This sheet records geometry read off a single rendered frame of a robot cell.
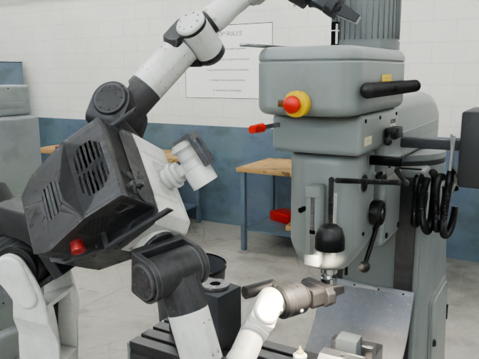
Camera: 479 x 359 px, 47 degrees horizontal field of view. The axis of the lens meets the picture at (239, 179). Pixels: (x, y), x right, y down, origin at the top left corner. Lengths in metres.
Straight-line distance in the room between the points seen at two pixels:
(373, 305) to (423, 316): 0.17
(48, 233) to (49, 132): 7.36
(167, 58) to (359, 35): 0.55
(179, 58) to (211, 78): 5.25
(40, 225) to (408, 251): 1.15
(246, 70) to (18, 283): 5.23
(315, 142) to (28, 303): 0.80
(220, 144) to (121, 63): 1.80
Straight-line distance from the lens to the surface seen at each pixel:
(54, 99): 8.46
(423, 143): 1.72
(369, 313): 1.95
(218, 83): 6.62
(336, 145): 1.36
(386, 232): 1.64
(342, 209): 1.43
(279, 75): 1.30
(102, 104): 1.36
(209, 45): 1.43
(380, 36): 1.64
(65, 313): 1.57
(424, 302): 1.98
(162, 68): 1.41
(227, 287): 1.80
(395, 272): 1.92
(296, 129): 1.40
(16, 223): 1.42
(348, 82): 1.26
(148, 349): 1.90
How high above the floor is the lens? 1.83
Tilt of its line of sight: 11 degrees down
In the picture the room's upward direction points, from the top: straight up
